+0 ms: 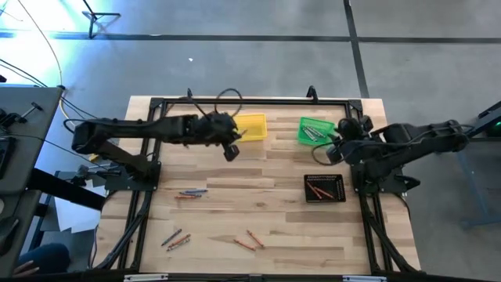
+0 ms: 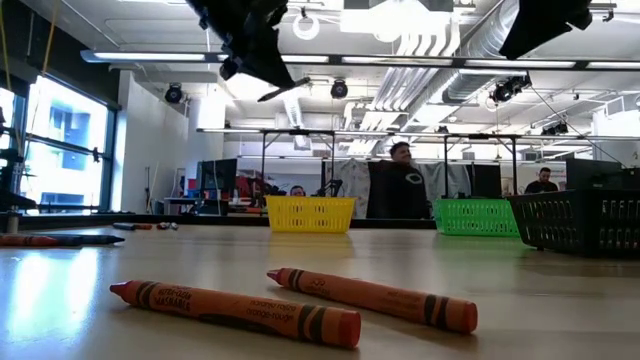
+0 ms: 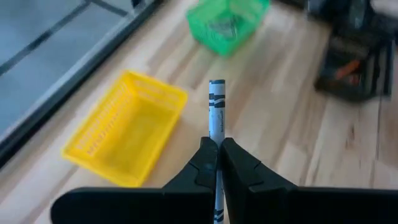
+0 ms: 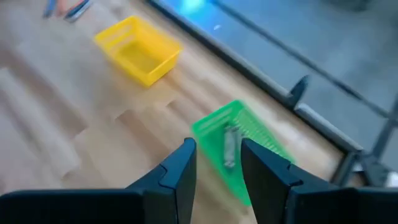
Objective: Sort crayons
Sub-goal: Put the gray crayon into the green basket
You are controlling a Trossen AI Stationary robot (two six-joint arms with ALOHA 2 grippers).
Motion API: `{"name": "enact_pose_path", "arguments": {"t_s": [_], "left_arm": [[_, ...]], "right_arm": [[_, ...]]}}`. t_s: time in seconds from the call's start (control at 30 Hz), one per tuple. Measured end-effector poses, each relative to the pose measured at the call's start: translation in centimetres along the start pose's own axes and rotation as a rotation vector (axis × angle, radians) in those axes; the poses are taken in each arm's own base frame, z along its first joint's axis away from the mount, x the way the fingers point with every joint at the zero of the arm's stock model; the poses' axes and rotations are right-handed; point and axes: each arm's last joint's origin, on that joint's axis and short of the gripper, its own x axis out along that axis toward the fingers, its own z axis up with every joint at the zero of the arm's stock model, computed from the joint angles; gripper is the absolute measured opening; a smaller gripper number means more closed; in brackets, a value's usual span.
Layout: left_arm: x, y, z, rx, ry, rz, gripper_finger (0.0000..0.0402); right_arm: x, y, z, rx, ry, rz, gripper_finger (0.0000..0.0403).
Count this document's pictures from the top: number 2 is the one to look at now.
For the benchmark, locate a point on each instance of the black ceiling camera cluster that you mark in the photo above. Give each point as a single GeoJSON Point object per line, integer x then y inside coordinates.
{"type": "Point", "coordinates": [510, 87]}

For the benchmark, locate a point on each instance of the person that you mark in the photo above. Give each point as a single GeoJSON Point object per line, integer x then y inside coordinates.
{"type": "Point", "coordinates": [297, 190]}
{"type": "Point", "coordinates": [542, 186]}
{"type": "Point", "coordinates": [397, 190]}

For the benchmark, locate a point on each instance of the silver ventilation duct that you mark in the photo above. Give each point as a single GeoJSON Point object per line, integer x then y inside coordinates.
{"type": "Point", "coordinates": [480, 65]}

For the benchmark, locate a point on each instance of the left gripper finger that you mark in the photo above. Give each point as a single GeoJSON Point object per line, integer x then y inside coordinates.
{"type": "Point", "coordinates": [285, 91]}

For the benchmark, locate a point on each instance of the yellow plastic basket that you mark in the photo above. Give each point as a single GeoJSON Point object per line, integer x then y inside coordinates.
{"type": "Point", "coordinates": [310, 215]}

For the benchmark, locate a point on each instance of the large window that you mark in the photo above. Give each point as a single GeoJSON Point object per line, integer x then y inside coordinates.
{"type": "Point", "coordinates": [65, 150]}

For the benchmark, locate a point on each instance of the white patterned cloth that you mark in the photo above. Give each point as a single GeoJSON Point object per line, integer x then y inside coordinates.
{"type": "Point", "coordinates": [356, 182]}

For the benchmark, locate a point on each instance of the black metal table frame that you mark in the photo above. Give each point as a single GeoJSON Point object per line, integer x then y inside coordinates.
{"type": "Point", "coordinates": [225, 220]}

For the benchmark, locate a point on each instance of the black plastic basket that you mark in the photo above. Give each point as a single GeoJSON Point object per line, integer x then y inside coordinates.
{"type": "Point", "coordinates": [575, 225]}

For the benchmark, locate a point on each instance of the long light bar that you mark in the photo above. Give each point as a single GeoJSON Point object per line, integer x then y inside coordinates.
{"type": "Point", "coordinates": [150, 56]}

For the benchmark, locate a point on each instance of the black ceiling spot lamp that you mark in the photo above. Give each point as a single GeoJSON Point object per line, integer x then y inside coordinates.
{"type": "Point", "coordinates": [339, 89]}
{"type": "Point", "coordinates": [173, 93]}

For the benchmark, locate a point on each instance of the black computer monitor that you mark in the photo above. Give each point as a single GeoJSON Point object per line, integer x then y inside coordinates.
{"type": "Point", "coordinates": [592, 174]}
{"type": "Point", "coordinates": [217, 175]}

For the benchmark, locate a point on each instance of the green plastic basket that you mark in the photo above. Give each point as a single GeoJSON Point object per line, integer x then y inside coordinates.
{"type": "Point", "coordinates": [475, 217]}

